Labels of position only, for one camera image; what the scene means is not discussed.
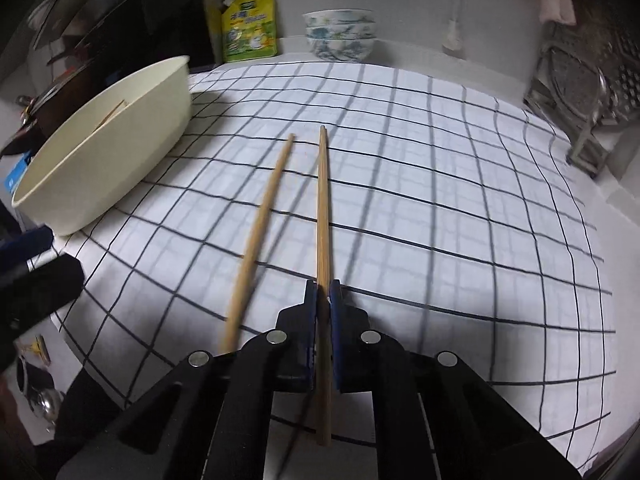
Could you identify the blue patterned ceramic bowl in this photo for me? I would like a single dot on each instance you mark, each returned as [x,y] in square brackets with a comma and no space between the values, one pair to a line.
[340,22]
[342,50]

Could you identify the blue box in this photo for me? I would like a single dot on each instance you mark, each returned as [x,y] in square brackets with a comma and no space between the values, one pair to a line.
[15,172]

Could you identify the white black checked cloth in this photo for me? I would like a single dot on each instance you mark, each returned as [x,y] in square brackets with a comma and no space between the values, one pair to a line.
[425,210]

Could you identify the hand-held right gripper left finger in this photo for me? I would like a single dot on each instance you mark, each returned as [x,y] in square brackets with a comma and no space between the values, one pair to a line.
[311,310]

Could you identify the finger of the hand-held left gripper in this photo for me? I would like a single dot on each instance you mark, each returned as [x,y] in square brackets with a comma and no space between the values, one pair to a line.
[50,285]
[30,247]

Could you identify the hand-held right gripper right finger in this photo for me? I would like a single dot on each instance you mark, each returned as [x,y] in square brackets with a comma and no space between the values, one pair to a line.
[336,310]

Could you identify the cream plastic basin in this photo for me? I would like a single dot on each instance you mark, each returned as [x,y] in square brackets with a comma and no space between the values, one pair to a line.
[125,160]

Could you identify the dark cooking pot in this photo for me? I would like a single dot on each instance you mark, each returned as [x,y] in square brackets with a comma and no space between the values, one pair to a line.
[50,110]

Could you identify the wooden chopstick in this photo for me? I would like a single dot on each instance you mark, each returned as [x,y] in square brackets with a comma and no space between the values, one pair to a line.
[324,210]
[112,115]
[260,220]

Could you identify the shiny metal pot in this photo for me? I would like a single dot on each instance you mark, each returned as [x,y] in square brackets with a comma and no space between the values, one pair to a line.
[40,395]

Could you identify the yellow green detergent pouch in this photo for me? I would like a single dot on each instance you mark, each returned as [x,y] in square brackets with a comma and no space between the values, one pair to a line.
[250,30]

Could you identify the metal rack stand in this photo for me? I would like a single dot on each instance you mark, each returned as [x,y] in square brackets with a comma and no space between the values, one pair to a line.
[585,125]

